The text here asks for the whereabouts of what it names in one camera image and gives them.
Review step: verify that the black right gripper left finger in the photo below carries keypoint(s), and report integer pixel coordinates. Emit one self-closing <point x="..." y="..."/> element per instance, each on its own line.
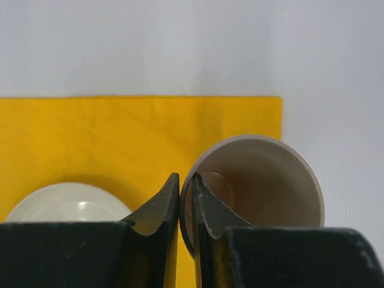
<point x="139" y="250"/>

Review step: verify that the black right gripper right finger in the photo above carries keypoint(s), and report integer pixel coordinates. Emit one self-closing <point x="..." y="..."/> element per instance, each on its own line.
<point x="230" y="252"/>

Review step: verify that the beige paper cup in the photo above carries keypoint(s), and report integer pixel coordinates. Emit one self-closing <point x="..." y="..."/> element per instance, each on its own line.
<point x="261" y="179"/>

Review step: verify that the white bowl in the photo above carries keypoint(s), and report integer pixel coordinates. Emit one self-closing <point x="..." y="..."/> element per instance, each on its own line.
<point x="69" y="201"/>

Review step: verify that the yellow cartoon placemat cloth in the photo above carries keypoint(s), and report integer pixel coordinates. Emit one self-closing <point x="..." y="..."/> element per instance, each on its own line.
<point x="127" y="146"/>

